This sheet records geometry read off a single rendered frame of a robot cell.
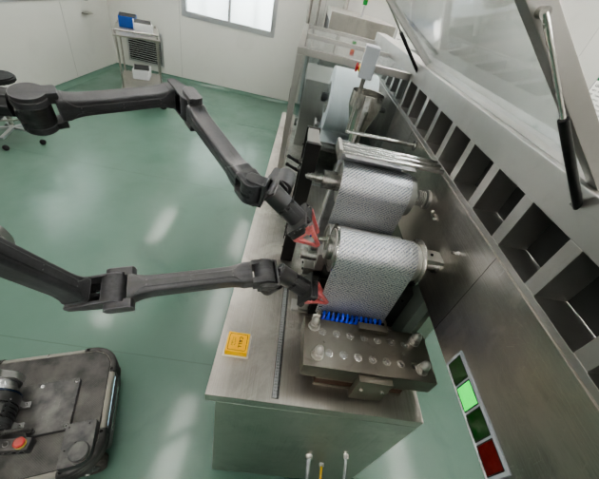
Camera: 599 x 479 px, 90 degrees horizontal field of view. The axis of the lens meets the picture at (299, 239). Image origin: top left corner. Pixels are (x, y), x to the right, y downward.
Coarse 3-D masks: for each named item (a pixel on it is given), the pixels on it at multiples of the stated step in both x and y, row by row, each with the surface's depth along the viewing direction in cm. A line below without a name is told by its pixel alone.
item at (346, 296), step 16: (336, 288) 92; (352, 288) 92; (368, 288) 92; (384, 288) 91; (400, 288) 91; (320, 304) 98; (336, 304) 97; (352, 304) 97; (368, 304) 97; (384, 304) 96
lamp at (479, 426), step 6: (474, 414) 66; (480, 414) 65; (468, 420) 68; (474, 420) 66; (480, 420) 64; (474, 426) 66; (480, 426) 64; (486, 426) 63; (474, 432) 65; (480, 432) 64; (486, 432) 62; (474, 438) 65; (480, 438) 64
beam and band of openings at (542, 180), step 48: (384, 48) 203; (432, 96) 118; (432, 144) 116; (480, 144) 83; (528, 144) 67; (480, 192) 80; (528, 192) 64; (528, 240) 69; (576, 240) 52; (528, 288) 60; (576, 288) 57; (576, 336) 53
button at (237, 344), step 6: (228, 336) 97; (234, 336) 97; (240, 336) 98; (246, 336) 98; (228, 342) 96; (234, 342) 96; (240, 342) 96; (246, 342) 97; (228, 348) 94; (234, 348) 95; (240, 348) 95; (246, 348) 95; (234, 354) 95; (240, 354) 95
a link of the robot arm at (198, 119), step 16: (192, 96) 88; (192, 112) 88; (192, 128) 95; (208, 128) 86; (208, 144) 85; (224, 144) 84; (224, 160) 81; (240, 160) 81; (240, 176) 77; (240, 192) 79; (256, 192) 77
